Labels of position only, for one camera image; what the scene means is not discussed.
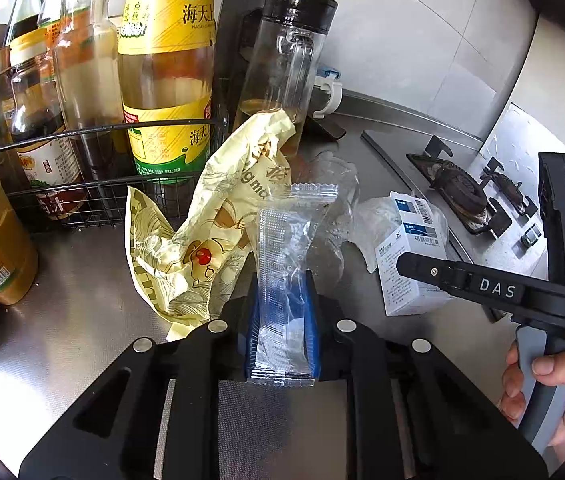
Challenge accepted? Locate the left gas stove burner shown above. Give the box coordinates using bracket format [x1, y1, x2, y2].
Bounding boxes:
[406, 136, 513, 237]

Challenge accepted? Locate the person's right hand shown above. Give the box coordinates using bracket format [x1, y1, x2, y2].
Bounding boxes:
[499, 341, 565, 466]

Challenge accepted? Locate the clear plastic snack wrapper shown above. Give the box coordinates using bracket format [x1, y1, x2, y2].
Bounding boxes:
[247, 183, 328, 388]

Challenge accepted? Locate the right gas stove burner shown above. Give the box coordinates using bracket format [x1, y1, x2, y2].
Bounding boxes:
[480, 157, 539, 219]

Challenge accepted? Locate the glass oil dispenser black lid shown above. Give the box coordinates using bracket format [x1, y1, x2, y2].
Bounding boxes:
[234, 0, 338, 158]

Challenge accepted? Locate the dark soy sauce bottle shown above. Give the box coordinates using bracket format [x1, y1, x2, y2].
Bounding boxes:
[9, 29, 86, 220]

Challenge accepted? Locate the blue lid glass jar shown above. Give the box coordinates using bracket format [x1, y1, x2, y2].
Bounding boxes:
[309, 65, 343, 120]

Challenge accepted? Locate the crushed clear plastic bottle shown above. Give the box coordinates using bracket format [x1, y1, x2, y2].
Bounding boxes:
[307, 152, 360, 296]

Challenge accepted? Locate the steel gas cooktop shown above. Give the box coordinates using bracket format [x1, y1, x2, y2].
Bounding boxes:
[362, 130, 547, 278]

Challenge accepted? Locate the large yellow label vinegar bottle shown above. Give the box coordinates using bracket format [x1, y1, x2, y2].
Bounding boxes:
[116, 0, 216, 179]

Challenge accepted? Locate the black wire bottle rack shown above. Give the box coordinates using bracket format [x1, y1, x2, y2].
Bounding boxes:
[0, 100, 229, 234]

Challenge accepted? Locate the yellow paper bag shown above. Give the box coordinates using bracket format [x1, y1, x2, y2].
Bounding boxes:
[124, 110, 295, 341]

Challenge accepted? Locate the gas stove burner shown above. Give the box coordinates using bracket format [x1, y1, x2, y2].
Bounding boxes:
[406, 136, 513, 237]
[480, 157, 539, 219]

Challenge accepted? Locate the clear plastic bag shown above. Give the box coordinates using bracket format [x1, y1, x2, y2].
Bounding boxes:
[350, 194, 452, 273]

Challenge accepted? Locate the white blue medicine box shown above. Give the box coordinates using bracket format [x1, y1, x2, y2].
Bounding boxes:
[375, 191, 451, 316]

